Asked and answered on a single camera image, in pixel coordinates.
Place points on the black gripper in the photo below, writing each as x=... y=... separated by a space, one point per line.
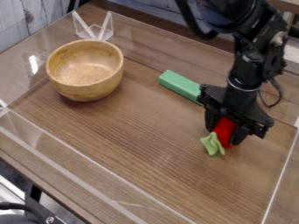
x=235 y=101

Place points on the red plush fruit green stem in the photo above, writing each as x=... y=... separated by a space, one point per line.
x=217 y=141

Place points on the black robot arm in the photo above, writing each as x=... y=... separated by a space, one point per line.
x=259 y=30

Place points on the green rectangular block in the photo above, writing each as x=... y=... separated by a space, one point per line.
x=181 y=85

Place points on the light wooden bowl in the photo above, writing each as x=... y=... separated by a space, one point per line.
x=86 y=69

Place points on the clear acrylic front barrier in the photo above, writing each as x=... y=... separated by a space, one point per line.
x=97 y=194

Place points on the clear acrylic corner bracket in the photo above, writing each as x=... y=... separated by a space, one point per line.
x=99 y=32

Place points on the black table leg bracket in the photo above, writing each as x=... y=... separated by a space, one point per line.
x=45 y=215

